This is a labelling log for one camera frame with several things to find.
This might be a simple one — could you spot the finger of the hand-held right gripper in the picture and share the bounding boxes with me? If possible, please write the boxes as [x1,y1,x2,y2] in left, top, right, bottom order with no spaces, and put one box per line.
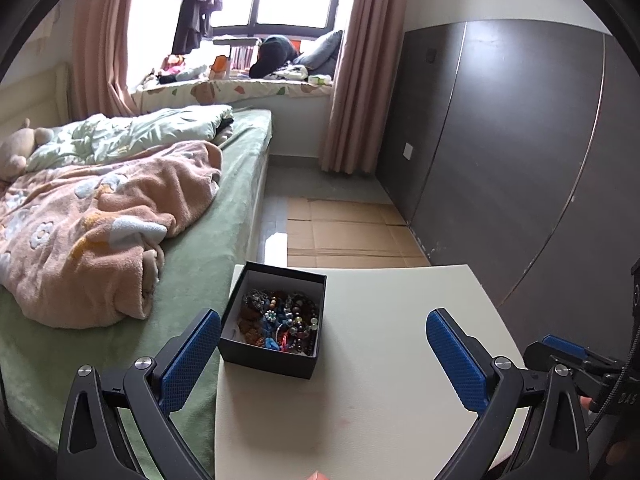
[523,335,626,401]

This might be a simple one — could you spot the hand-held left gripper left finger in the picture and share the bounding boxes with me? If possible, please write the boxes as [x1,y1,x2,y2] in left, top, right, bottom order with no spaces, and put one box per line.
[56,307,223,480]

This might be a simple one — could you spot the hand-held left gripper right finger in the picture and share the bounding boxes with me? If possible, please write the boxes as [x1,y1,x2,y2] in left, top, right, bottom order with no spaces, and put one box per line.
[425,308,592,480]

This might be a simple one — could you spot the black jewelry box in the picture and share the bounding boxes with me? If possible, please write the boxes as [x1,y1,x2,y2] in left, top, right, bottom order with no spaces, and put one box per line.
[218,261,328,381]

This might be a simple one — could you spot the pile of beaded jewelry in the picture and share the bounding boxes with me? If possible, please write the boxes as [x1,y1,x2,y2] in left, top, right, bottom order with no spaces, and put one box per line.
[237,287,321,356]

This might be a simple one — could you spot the person's right hand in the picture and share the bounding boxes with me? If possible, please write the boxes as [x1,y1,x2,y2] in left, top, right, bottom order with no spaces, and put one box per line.
[579,396,640,467]

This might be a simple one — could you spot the pink fleece blanket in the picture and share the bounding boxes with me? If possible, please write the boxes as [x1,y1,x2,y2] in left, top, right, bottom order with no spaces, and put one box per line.
[0,140,224,331]

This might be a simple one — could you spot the green bed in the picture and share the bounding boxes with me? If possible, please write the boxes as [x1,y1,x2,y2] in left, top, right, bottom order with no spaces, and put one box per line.
[0,109,275,463]

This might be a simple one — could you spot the flattened cardboard sheets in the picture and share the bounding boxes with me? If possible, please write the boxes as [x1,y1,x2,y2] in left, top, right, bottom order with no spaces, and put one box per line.
[286,196,432,269]

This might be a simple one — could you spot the light green quilt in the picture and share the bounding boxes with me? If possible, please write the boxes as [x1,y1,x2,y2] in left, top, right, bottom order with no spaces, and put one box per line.
[26,104,235,172]

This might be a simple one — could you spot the printed window seat cushion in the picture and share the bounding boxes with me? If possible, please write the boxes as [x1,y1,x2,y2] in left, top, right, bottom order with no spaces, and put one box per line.
[131,76,335,112]

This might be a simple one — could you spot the beige plush toy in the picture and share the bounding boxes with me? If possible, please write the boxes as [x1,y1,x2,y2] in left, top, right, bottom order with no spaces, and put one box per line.
[0,118,54,182]

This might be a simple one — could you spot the pink toy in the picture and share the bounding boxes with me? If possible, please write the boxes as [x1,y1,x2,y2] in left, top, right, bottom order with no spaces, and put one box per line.
[159,52,187,77]

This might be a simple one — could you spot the pink curtain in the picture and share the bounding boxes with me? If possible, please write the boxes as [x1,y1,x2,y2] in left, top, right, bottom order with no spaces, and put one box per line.
[319,0,412,177]
[71,0,142,120]

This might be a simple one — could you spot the black bag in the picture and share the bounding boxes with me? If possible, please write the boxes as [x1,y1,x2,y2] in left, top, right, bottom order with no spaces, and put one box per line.
[248,34,302,81]

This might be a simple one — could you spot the small white folding table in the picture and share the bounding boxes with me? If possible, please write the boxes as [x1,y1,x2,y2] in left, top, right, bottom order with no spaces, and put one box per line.
[212,34,262,70]

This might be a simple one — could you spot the grey pillow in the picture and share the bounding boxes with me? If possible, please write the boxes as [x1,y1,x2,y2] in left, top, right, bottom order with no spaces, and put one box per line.
[292,29,345,77]

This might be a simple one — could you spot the hanging dark clothes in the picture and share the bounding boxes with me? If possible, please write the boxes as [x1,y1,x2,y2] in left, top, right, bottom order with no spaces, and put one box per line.
[173,0,227,55]

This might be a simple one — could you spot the black braided cable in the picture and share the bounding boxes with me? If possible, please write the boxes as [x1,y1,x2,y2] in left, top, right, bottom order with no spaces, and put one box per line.
[585,320,637,436]

